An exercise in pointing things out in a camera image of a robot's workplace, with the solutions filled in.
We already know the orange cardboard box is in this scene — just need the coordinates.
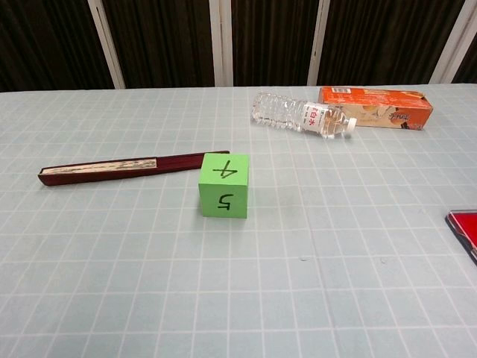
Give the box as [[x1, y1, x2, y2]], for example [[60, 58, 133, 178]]
[[318, 86, 435, 131]]

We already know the flat red case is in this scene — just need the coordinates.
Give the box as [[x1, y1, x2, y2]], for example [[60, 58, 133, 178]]
[[444, 210, 477, 266]]

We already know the clear plastic water bottle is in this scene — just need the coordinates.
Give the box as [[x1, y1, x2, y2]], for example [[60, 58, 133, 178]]
[[251, 92, 358, 140]]

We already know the white partition post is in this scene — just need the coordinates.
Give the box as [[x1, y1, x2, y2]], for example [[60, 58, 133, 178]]
[[431, 0, 477, 84], [306, 0, 331, 87], [88, 0, 127, 90], [208, 0, 234, 88]]

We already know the green cube with handwritten numbers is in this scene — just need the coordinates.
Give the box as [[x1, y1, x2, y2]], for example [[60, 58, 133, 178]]
[[197, 151, 250, 221]]

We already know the light blue grid table cloth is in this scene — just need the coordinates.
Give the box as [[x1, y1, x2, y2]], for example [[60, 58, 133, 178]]
[[0, 84, 477, 358]]

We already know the folded dark red hand fan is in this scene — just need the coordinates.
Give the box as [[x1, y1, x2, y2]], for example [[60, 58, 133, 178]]
[[37, 150, 231, 186]]

